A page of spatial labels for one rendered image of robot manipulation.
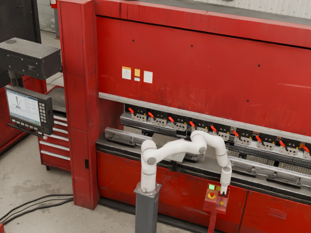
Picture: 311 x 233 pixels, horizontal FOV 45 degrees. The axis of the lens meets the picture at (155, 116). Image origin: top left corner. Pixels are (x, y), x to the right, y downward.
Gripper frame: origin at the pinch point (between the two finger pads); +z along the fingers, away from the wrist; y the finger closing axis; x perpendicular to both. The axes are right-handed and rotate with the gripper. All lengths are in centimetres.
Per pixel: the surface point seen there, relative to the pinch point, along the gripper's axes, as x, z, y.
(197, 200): -24, 39, -21
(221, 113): -11, -56, -44
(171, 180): -52, 22, -26
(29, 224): -196, 75, 20
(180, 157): -43, -14, -23
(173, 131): -58, -5, -69
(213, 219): -6.0, 32.2, 3.6
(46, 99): -151, -82, 3
